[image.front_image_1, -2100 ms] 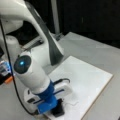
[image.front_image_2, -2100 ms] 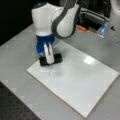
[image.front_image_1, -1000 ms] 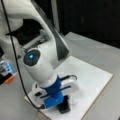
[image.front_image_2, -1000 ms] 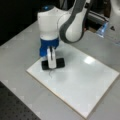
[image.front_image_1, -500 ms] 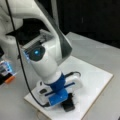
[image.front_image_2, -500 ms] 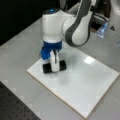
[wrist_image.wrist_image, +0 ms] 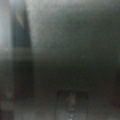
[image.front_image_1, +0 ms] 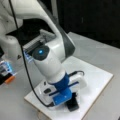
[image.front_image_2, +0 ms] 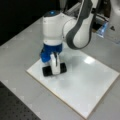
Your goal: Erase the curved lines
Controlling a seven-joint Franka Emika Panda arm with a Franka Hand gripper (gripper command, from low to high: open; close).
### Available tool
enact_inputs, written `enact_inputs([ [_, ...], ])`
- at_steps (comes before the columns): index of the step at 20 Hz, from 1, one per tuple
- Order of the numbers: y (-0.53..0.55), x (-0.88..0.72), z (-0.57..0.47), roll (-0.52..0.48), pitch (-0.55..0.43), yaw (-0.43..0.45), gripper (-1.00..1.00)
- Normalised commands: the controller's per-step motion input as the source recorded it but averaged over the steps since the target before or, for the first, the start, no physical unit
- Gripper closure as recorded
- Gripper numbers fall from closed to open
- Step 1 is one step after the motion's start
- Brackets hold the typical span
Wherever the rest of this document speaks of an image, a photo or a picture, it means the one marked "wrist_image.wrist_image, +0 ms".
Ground black whiteboard eraser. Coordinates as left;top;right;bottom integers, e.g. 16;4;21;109
10;0;120;120

